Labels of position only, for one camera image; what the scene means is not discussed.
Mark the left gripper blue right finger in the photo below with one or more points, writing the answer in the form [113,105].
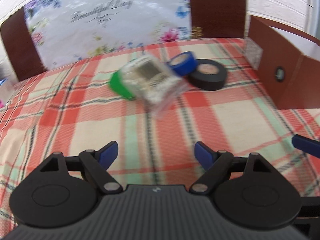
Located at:
[215,165]

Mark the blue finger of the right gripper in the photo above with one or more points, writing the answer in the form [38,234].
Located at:
[306,145]

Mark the red plaid bed sheet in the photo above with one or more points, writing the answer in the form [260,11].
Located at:
[72,109]

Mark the white floral pillow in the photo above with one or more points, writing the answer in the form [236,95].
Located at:
[66,31]

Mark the black electrical tape roll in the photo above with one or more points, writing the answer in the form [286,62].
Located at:
[208,75]

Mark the blue electrical tape roll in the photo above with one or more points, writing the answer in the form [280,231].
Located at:
[183,63]

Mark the clear cotton swab bag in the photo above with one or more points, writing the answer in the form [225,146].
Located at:
[152,82]

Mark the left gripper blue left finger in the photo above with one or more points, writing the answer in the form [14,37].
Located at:
[95,165]

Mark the green electrical tape roll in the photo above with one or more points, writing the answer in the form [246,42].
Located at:
[120,86]

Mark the red open storage box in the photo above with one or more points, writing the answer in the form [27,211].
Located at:
[288,63]

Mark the dark brown wooden headboard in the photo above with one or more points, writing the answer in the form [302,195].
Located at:
[216,18]

